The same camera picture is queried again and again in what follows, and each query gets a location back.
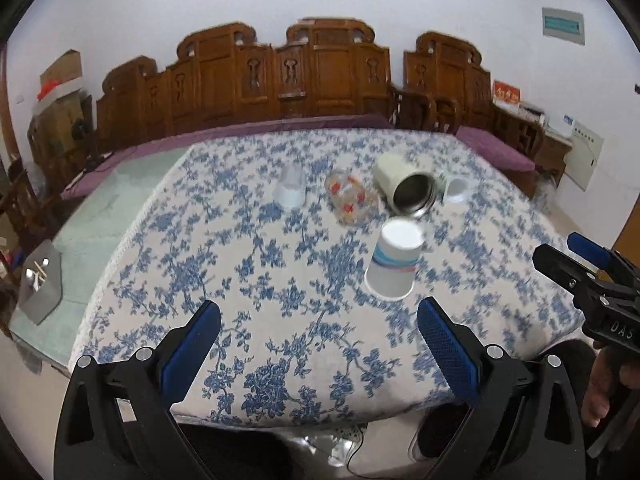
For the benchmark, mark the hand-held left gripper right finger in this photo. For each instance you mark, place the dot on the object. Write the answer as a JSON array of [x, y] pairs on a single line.
[[445, 355]]

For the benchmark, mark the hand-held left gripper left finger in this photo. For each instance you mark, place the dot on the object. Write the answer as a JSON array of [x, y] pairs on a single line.
[[192, 350]]

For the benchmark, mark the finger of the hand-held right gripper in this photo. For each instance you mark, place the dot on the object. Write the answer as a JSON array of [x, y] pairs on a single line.
[[590, 250], [557, 266]]

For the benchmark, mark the striped white paper cup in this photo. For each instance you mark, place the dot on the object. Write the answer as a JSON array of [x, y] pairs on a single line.
[[392, 265]]

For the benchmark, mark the small white cup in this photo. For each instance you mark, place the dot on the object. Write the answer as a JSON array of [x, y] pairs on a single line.
[[456, 189]]

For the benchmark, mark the red flowered glass cup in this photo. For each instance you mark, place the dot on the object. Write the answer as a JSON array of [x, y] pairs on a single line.
[[347, 197]]

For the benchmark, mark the white steel-lined cup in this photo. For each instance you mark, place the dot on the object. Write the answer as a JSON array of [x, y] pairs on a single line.
[[395, 172]]

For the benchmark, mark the translucent plastic cup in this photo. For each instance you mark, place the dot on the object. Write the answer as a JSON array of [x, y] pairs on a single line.
[[291, 190]]

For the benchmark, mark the person's right hand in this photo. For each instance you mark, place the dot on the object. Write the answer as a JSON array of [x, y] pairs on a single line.
[[602, 390]]

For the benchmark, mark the black shoe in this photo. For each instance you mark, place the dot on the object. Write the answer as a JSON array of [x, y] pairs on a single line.
[[440, 435]]

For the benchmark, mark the white leaning board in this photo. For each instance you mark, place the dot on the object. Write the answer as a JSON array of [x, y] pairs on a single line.
[[585, 160]]

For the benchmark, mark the wooden side table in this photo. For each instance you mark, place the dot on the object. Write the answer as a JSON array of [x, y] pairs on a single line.
[[547, 147]]

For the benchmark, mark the blue floral tablecloth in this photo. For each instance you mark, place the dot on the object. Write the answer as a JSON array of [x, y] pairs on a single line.
[[280, 280]]

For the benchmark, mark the short purple seat cushion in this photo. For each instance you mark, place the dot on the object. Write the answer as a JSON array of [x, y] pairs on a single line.
[[495, 149]]

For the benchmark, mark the grey metal box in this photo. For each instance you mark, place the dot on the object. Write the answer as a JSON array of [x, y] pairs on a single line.
[[42, 295]]

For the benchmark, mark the red sign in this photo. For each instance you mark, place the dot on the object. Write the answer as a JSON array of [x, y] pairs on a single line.
[[506, 92]]

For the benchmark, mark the long purple seat cushion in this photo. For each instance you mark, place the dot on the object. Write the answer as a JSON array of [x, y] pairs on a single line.
[[150, 150]]

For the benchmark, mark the carved wooden armchair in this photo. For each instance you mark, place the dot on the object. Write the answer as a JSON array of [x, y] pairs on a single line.
[[450, 67]]

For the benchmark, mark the dark wooden cabinet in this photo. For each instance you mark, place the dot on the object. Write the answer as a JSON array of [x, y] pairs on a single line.
[[60, 130]]

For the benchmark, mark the carved wooden sofa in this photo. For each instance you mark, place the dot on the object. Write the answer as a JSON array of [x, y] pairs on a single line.
[[225, 85]]

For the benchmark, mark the brown cardboard box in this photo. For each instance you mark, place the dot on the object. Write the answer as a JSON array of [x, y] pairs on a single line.
[[62, 72]]

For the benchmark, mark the grey wall panel box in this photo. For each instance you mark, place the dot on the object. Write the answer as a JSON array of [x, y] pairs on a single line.
[[564, 25]]

